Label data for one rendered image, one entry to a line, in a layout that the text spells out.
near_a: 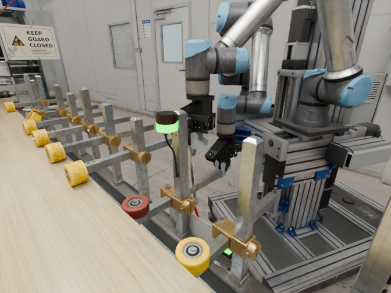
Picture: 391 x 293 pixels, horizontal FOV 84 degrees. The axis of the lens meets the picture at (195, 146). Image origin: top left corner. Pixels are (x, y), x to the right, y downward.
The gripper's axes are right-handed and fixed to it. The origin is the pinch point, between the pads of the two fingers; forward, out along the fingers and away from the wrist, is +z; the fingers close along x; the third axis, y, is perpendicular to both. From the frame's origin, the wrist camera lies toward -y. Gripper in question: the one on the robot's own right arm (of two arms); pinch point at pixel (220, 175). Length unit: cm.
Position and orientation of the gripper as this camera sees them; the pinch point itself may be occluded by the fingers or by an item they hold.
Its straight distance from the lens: 98.4
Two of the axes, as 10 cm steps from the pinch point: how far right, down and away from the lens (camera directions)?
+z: 0.0, 9.2, 3.9
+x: -7.1, -2.7, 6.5
